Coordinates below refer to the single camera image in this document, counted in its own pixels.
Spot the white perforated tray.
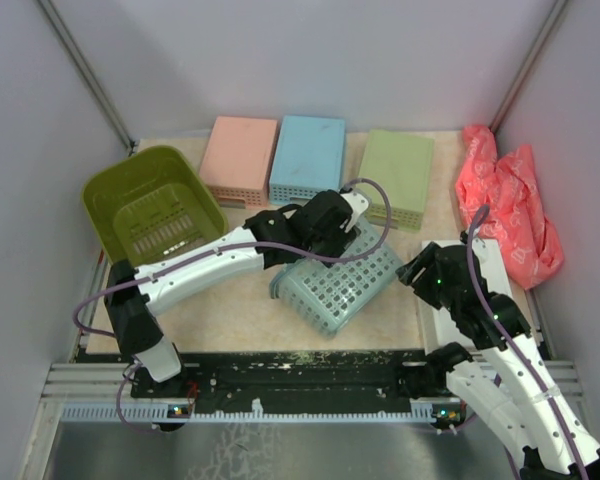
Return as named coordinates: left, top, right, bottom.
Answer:
left=417, top=238, right=513, bottom=354

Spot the teal perforated basket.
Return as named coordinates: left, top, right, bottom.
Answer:
left=269, top=244, right=401, bottom=337

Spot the blue perforated tray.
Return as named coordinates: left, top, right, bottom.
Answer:
left=269, top=115, right=346, bottom=205

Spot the light green perforated tray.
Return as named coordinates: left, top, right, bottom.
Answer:
left=358, top=129, right=434, bottom=232

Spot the pink perforated tray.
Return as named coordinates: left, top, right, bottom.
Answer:
left=199, top=116, right=278, bottom=208

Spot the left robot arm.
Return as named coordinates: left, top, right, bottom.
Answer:
left=104, top=189, right=370, bottom=397

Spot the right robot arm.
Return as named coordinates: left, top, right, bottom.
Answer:
left=396, top=242, right=600, bottom=479

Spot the red plastic bag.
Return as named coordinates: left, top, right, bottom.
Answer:
left=454, top=125, right=565, bottom=290

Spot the olive green plastic tub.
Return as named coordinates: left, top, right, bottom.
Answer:
left=82, top=145, right=229, bottom=266

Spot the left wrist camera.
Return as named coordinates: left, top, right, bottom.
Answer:
left=341, top=189, right=370, bottom=232

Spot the grey slotted cable duct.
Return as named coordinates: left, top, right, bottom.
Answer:
left=59, top=402, right=471, bottom=424

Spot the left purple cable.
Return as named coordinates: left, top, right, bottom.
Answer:
left=73, top=179, right=392, bottom=436

